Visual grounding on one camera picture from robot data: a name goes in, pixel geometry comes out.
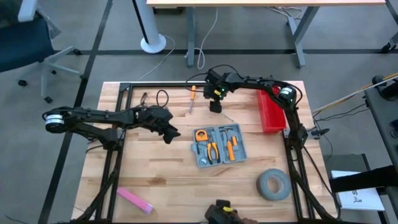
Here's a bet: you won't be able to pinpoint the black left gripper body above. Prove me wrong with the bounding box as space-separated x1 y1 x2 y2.
133 105 174 135

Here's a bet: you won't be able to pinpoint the grey duct tape roll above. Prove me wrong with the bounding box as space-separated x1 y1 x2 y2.
256 169 292 202

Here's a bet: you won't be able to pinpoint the yellow and white rod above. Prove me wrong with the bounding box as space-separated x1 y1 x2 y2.
310 73 398 114

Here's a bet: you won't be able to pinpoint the thin white cable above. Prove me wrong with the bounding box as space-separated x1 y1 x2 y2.
136 35 177 82

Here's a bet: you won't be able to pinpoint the black side table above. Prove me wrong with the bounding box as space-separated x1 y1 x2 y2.
363 74 398 224

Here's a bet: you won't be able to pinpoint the black device with yellow tag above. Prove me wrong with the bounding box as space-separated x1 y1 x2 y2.
203 198 259 224

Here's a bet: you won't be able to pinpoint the pink flat bar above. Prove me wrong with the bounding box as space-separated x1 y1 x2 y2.
116 187 155 215

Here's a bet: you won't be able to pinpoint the blue-grey plastic tool case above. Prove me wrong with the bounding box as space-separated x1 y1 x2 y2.
190 123 249 169

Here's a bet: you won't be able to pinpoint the white paper sheet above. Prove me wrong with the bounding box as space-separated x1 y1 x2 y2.
331 170 386 212

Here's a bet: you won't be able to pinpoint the thick white cable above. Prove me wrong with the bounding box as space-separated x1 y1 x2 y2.
185 7 218 71

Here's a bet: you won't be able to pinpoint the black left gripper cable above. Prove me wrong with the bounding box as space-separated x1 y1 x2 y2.
155 89 170 109

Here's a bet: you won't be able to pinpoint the grey column with round base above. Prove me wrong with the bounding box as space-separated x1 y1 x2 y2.
132 0 167 54

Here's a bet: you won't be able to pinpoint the red plastic bin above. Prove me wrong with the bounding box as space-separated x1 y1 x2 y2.
256 86 288 135

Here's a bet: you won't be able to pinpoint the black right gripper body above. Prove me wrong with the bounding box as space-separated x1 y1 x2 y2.
203 69 234 114

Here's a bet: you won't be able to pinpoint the grey office chair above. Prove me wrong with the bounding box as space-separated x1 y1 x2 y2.
0 0 83 105

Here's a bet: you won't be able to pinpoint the orange tape measure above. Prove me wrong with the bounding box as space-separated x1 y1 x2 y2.
194 128 210 156

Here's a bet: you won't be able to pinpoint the orange-handled claw hammer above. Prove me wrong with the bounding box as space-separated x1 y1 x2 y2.
218 124 239 162

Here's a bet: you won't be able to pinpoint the yellow-handled pliers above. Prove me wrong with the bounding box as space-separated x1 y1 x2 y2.
206 141 221 165

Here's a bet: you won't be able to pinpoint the black rounded device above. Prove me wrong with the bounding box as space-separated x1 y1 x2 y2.
371 74 398 101

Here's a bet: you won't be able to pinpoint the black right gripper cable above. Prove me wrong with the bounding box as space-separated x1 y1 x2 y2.
184 63 241 93

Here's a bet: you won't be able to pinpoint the wooden desk with grey legs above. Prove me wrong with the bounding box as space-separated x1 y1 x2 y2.
146 0 386 69

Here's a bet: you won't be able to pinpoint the black arm base connector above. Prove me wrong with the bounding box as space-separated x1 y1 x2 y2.
310 128 331 138

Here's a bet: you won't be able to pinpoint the orange-handled bit screwdriver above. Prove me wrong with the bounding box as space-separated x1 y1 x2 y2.
188 85 197 113

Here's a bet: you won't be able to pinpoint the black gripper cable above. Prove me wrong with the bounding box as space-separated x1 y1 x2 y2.
155 89 170 109
184 63 241 93

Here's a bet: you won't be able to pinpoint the black flat bar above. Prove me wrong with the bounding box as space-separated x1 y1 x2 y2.
328 164 398 194

